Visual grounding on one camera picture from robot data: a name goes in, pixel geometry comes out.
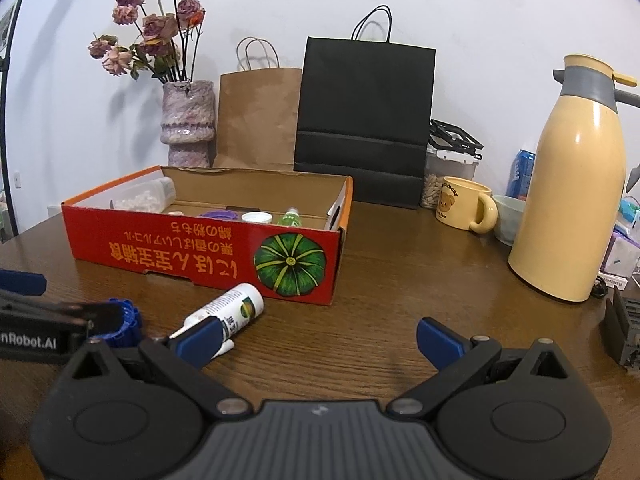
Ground clear container with white pellets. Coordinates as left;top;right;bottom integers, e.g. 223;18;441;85
111;177;177;214

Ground red cardboard box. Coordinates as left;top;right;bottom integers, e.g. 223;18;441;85
61;165;354;307

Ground blue drink can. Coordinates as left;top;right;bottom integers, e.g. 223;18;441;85
506;148;537;201

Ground black light stand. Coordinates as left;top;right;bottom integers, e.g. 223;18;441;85
0;0;33;241

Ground pink mottled ceramic vase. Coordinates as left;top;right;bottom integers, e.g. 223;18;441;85
160;80;217;168

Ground black device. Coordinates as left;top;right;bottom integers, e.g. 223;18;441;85
600;287;640;372

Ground black paper bag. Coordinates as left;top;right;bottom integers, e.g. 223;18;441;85
293;5;437;211

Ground blue ridged bottle cap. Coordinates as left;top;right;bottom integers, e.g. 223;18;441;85
100;298;143;349

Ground clear food container black lid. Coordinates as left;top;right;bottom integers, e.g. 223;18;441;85
419;119;485;211

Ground white labelled spray bottle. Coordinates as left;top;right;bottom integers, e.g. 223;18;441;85
169;283;265;359

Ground wall picture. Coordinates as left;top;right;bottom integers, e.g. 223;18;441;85
0;2;16;43

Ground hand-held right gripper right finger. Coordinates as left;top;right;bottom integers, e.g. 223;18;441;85
387;316;568;418

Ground dried pink roses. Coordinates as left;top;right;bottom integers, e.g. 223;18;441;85
88;0;206;84

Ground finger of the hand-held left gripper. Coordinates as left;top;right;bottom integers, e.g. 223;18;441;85
0;290;122;338
0;269;47;296

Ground brown paper bag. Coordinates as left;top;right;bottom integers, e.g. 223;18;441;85
213;36;304;171

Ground yellow thermos jug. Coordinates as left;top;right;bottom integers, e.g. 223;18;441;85
507;53;640;303

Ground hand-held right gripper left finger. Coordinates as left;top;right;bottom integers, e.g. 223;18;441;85
70;316;253;418

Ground pale green cup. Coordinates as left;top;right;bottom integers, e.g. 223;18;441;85
492;195;526;247

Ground yellow bear mug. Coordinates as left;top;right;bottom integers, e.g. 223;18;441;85
434;176;499;234

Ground purple white tissue box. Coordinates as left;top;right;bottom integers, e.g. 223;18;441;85
600;225;640;278

